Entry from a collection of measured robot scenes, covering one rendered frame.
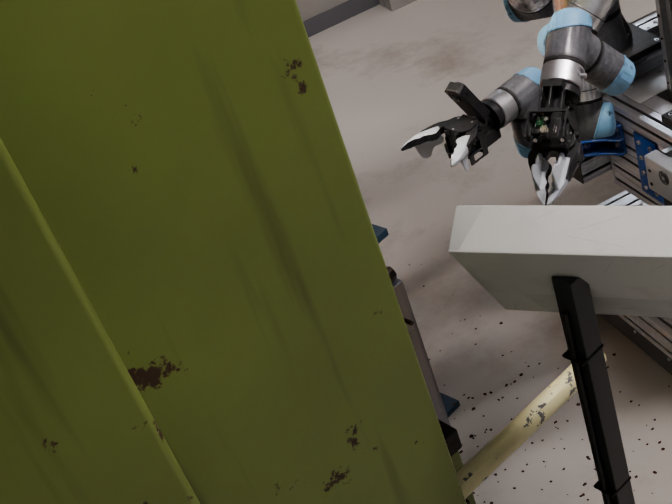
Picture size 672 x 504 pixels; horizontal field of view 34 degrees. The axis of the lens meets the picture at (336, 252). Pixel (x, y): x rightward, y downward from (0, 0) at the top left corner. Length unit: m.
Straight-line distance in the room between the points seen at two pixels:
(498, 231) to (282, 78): 0.45
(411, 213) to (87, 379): 2.75
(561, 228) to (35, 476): 0.82
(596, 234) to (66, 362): 0.79
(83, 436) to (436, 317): 2.25
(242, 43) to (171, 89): 0.11
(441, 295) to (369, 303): 1.89
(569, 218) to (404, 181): 2.49
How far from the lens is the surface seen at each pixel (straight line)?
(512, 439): 2.12
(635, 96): 2.84
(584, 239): 1.64
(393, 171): 4.20
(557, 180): 1.92
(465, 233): 1.70
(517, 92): 2.39
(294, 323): 1.55
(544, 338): 3.27
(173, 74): 1.34
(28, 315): 1.21
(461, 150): 2.24
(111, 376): 1.29
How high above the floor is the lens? 2.15
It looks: 34 degrees down
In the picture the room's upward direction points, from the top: 20 degrees counter-clockwise
